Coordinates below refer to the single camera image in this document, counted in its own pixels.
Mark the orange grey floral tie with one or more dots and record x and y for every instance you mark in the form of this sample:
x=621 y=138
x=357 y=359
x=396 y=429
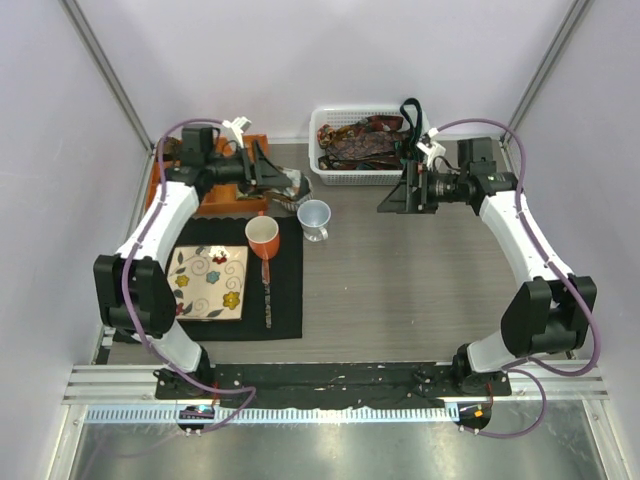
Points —
x=292 y=180

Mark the frosted blue footed cup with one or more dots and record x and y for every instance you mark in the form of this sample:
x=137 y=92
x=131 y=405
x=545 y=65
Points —
x=314 y=216

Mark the black scalloped placemat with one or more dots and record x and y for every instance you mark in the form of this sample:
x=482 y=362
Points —
x=286 y=280

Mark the dark rolled tie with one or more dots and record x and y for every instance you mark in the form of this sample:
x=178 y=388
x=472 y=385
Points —
x=172 y=149

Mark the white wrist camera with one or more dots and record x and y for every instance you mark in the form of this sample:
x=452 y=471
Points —
x=430 y=148
x=236 y=129

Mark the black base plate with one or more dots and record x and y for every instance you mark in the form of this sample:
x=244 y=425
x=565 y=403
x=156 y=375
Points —
x=339 y=386

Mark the patterned handle knife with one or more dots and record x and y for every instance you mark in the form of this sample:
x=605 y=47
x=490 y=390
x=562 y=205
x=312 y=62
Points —
x=265 y=272

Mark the white plastic basket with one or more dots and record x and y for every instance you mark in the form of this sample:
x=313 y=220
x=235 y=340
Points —
x=353 y=115

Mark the orange ceramic mug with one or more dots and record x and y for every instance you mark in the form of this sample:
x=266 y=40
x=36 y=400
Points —
x=263 y=236

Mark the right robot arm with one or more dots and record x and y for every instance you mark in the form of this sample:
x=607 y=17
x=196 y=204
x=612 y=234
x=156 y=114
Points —
x=549 y=312

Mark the dark green tie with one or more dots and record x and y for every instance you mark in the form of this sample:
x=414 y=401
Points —
x=409 y=150

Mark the dark paisley tie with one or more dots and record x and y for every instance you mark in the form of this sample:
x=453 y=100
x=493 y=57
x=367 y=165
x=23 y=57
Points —
x=357 y=148

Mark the dark red patterned tie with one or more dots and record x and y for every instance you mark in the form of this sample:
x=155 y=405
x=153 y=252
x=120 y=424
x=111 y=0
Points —
x=385 y=123

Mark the multicolour patterned tie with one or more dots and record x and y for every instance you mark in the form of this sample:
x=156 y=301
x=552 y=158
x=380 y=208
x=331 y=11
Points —
x=326 y=136

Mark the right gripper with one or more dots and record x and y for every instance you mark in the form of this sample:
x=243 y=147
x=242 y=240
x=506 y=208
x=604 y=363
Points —
x=403 y=200

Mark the aluminium frame rail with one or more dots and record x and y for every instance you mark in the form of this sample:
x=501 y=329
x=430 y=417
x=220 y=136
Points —
x=128 y=384

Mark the green floral rolled tie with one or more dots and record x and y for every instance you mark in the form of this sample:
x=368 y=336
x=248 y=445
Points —
x=248 y=192

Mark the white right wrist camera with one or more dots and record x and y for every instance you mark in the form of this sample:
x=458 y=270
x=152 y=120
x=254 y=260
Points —
x=430 y=148

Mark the square floral ceramic plate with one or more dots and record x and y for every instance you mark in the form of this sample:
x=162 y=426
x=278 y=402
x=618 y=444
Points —
x=208 y=282

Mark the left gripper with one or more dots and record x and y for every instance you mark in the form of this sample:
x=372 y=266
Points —
x=264 y=174

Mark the white slotted cable duct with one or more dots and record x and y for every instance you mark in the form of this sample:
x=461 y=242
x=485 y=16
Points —
x=183 y=414

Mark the orange wooden divided tray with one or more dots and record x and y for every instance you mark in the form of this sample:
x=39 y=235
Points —
x=222 y=199

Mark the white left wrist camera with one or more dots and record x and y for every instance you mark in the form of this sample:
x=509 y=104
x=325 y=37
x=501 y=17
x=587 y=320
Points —
x=236 y=129

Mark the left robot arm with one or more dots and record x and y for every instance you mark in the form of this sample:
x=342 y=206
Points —
x=132 y=289

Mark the grey ribbed ceramic mug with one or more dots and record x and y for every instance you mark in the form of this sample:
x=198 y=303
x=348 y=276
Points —
x=291 y=205

